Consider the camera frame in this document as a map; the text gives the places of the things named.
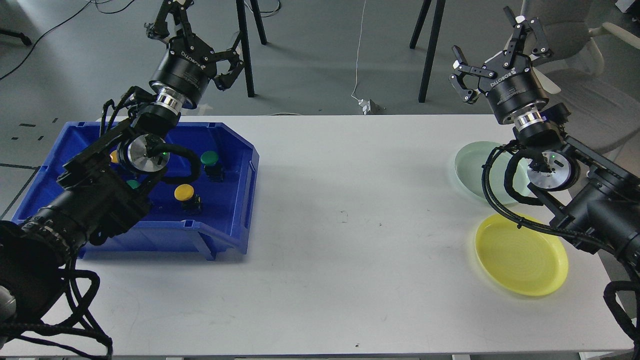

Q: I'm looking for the black stand leg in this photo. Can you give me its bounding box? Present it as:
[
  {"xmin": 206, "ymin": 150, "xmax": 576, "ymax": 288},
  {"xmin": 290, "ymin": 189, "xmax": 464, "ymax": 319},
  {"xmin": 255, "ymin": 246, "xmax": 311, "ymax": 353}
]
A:
[
  {"xmin": 409, "ymin": 0, "xmax": 446, "ymax": 103},
  {"xmin": 235, "ymin": 0, "xmax": 268, "ymax": 98}
]

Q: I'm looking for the black floor cable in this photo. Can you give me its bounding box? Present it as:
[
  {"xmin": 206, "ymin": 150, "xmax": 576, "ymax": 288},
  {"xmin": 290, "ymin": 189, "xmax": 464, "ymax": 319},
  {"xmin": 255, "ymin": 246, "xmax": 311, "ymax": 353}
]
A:
[{"xmin": 0, "ymin": 0, "xmax": 137, "ymax": 82}]

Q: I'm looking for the orange push button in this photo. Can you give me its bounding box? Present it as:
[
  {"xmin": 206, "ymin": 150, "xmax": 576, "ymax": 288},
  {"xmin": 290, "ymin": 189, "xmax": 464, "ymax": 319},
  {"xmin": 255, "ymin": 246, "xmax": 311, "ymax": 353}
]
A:
[{"xmin": 109, "ymin": 150, "xmax": 120, "ymax": 164}]

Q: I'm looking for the yellow push button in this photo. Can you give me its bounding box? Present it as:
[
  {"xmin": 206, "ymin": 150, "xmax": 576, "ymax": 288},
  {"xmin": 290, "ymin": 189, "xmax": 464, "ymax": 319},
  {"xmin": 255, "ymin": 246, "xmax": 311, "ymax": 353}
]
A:
[{"xmin": 173, "ymin": 183, "xmax": 202, "ymax": 215}]

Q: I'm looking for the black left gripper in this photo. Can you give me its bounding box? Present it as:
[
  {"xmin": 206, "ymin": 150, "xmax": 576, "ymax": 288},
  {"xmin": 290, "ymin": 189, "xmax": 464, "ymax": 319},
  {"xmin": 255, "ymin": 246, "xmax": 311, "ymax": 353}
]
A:
[{"xmin": 144, "ymin": 0, "xmax": 245, "ymax": 107}]

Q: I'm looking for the pale green plate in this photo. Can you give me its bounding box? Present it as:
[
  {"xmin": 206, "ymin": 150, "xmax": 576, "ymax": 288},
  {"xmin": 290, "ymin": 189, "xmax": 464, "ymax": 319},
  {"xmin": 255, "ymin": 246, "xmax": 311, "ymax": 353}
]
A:
[{"xmin": 452, "ymin": 141, "xmax": 531, "ymax": 205}]

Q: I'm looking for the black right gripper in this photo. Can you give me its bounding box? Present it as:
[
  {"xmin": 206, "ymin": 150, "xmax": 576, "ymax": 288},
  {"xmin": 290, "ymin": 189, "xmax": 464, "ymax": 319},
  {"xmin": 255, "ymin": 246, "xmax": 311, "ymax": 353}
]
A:
[{"xmin": 449, "ymin": 6, "xmax": 554, "ymax": 126}]

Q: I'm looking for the white power adapter cable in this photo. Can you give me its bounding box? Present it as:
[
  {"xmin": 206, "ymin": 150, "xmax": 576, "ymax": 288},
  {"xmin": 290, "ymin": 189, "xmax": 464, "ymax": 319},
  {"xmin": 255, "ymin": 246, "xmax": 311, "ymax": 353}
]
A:
[{"xmin": 350, "ymin": 0, "xmax": 383, "ymax": 116}]

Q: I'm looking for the green push button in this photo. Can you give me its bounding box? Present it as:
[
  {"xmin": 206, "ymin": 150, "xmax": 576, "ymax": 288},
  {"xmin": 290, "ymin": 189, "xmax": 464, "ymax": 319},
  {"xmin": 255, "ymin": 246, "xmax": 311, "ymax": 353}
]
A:
[
  {"xmin": 199, "ymin": 150, "xmax": 225, "ymax": 183},
  {"xmin": 126, "ymin": 179, "xmax": 141, "ymax": 190}
]

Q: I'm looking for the yellow plate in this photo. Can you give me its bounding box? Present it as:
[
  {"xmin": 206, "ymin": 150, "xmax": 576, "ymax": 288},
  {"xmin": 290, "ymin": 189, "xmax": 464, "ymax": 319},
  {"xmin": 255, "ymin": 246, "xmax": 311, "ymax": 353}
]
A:
[{"xmin": 473, "ymin": 214, "xmax": 570, "ymax": 297}]

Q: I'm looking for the black stand leg left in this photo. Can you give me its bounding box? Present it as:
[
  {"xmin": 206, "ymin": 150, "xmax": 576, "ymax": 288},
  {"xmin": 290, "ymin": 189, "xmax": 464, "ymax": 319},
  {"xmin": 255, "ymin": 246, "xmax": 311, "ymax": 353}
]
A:
[{"xmin": 235, "ymin": 0, "xmax": 268, "ymax": 98}]

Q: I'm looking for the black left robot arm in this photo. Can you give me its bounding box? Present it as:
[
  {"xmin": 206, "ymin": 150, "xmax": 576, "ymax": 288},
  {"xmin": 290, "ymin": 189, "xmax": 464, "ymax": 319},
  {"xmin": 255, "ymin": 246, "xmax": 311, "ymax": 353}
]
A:
[{"xmin": 0, "ymin": 0, "xmax": 250, "ymax": 360}]

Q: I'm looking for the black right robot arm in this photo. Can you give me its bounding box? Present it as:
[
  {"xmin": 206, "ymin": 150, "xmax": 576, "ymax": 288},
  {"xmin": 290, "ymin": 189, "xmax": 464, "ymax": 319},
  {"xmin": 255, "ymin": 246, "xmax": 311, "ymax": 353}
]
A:
[{"xmin": 450, "ymin": 6, "xmax": 640, "ymax": 360}]

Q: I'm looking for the blue plastic bin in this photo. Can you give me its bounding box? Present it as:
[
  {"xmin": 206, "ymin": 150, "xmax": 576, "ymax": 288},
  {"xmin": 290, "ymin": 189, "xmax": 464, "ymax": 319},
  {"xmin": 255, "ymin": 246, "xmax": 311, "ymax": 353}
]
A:
[{"xmin": 11, "ymin": 121, "xmax": 259, "ymax": 261}]

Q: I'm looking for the black stand leg right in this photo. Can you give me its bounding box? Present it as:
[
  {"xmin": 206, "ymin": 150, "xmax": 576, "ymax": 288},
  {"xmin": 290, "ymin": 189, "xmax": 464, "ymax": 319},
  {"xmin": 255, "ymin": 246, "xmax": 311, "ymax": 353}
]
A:
[{"xmin": 409, "ymin": 0, "xmax": 446, "ymax": 103}]

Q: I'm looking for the grey office chair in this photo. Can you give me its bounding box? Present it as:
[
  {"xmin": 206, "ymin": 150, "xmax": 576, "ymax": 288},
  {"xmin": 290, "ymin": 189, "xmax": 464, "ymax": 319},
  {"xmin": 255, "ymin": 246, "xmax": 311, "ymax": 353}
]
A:
[{"xmin": 520, "ymin": 0, "xmax": 640, "ymax": 154}]

